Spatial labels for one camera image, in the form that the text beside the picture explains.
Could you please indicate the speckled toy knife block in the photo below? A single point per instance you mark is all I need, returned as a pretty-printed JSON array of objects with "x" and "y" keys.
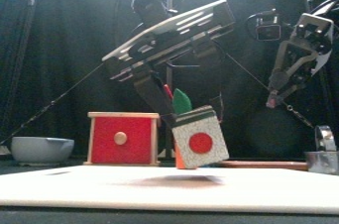
[{"x": 200, "y": 143}]

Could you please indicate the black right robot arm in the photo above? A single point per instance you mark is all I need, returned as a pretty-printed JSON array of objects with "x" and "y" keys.
[{"x": 331, "y": 8}]

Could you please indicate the red wooden drawer box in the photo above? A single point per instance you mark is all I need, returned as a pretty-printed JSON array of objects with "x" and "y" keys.
[{"x": 109, "y": 145}]

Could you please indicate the copper coloured tray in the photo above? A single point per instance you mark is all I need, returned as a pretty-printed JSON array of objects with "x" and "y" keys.
[{"x": 264, "y": 165}]

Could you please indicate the orange toy carrot piece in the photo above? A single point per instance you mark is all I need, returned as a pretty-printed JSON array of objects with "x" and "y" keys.
[{"x": 178, "y": 163}]

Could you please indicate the small metal measuring cup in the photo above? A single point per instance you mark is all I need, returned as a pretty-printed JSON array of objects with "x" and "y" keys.
[{"x": 321, "y": 163}]

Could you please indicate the white cutting board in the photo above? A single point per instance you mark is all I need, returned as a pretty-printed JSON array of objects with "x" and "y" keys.
[{"x": 264, "y": 191}]

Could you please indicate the light grey bowl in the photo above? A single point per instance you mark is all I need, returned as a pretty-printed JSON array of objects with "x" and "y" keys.
[{"x": 41, "y": 150}]

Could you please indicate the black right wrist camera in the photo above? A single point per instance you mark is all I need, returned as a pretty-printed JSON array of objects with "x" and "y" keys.
[{"x": 268, "y": 31}]

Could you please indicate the black vertical frame post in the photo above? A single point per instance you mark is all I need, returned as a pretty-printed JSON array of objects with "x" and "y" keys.
[{"x": 168, "y": 142}]

